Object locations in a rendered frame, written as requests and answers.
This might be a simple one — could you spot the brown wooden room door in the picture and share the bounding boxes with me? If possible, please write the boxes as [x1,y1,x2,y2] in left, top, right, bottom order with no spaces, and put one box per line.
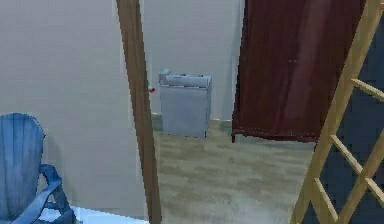
[115,0,163,224]

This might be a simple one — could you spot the dark red wooden wardrobe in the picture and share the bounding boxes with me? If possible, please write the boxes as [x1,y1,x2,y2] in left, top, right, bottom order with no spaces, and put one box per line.
[231,0,368,144]

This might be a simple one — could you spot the light wooden ladder shelf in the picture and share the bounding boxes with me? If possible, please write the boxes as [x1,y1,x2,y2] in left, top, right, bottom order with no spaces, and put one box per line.
[289,0,384,224]

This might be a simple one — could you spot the blue wooden slatted chair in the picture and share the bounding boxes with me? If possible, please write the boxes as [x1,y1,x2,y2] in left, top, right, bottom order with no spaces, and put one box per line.
[0,112,78,224]

